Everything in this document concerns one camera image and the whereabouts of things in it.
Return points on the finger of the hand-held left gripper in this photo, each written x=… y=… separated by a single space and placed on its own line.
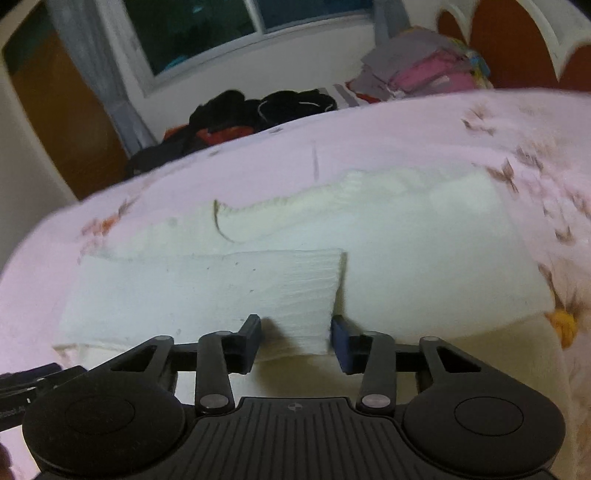
x=32 y=379

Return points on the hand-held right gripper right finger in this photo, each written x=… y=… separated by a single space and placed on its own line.
x=339 y=344

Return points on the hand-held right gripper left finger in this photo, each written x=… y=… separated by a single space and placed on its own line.
x=250 y=344

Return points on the white knit sweater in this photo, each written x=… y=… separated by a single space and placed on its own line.
x=194 y=286

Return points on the pile of black clothes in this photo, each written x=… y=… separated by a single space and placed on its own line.
x=281 y=106

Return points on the stack of folded clothes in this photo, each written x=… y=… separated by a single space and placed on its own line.
x=425 y=69

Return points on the red garment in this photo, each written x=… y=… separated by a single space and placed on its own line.
x=226 y=134

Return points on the pink floral bedsheet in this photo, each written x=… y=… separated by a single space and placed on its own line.
x=392 y=134

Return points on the striped cloth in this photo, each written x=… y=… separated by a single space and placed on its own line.
x=348 y=94

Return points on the brown wooden door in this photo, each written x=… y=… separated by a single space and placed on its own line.
x=60 y=106

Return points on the grey curtain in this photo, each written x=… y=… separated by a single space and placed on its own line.
x=387 y=21
x=111 y=78

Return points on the window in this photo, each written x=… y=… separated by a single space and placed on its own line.
x=207 y=32

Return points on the red and white headboard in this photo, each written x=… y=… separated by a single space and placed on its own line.
x=512 y=46

